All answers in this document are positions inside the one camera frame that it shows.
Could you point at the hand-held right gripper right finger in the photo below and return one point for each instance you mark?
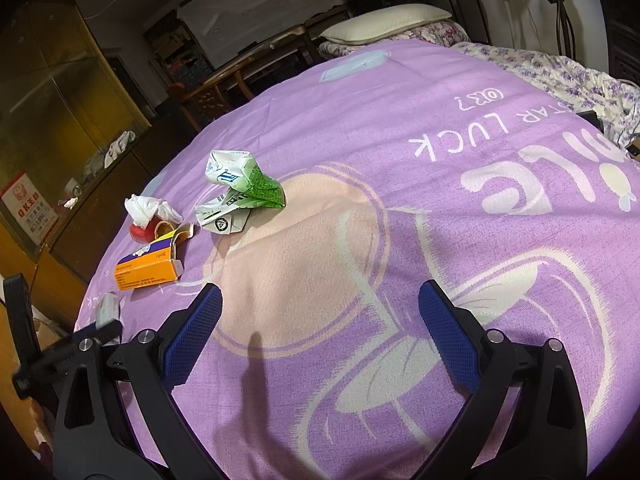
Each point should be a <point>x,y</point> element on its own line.
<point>450,340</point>

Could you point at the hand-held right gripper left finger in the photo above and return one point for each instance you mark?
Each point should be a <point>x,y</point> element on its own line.
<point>195,335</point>

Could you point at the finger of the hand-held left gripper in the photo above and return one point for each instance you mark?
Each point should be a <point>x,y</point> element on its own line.
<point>102,331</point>

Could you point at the orange medicine box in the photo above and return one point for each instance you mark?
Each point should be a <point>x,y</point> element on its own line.
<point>145,272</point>

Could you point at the red cup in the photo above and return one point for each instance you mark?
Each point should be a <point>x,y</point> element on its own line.
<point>142,232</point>

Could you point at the green tea carton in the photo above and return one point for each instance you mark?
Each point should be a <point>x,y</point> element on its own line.
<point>220,217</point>

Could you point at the white tissue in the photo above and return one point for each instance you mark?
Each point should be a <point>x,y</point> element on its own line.
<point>145,207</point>

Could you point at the carton with blue print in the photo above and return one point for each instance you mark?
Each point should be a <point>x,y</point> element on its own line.
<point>240,175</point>

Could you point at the red white sign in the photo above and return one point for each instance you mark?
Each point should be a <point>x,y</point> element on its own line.
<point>22,210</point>

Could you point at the small crumpled tissue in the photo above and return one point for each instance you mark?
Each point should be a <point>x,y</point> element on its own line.
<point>70,203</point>

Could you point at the white crumpled cloth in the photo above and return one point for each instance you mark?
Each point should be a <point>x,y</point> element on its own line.
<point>120,147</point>

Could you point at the purple printed blanket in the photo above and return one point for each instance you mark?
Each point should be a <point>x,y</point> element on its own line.
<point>350,185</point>

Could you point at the wooden glass cabinet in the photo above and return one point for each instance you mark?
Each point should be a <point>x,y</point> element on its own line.
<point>150,145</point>

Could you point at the carved wooden chair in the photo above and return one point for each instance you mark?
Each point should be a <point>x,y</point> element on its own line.
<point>200,100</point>

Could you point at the black charger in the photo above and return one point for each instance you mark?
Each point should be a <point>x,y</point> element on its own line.
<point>592,117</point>

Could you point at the wooden desk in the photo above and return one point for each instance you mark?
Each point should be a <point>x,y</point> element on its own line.
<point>260,55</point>

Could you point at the dark bookshelf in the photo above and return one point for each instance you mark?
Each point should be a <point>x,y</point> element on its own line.
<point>170,45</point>

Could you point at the purple floral bedsheet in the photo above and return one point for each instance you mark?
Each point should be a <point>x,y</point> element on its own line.
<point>560,70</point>

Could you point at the folded floral quilt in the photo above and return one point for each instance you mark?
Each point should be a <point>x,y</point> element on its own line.
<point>440,32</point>

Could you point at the cream pillow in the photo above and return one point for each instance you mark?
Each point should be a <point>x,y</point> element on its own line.
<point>385,22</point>

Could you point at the white sheet covered board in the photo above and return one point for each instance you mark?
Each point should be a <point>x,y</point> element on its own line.
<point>250,15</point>

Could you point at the metal bed headboard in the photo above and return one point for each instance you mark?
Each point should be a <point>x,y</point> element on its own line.
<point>475,5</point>

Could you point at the metal coat rack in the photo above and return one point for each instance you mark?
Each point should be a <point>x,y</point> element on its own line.
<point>567,25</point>

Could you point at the white standing fan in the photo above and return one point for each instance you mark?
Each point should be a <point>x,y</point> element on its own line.
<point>506,5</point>

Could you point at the dark carved wooden frame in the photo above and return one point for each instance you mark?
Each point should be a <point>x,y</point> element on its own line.
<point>620,35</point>

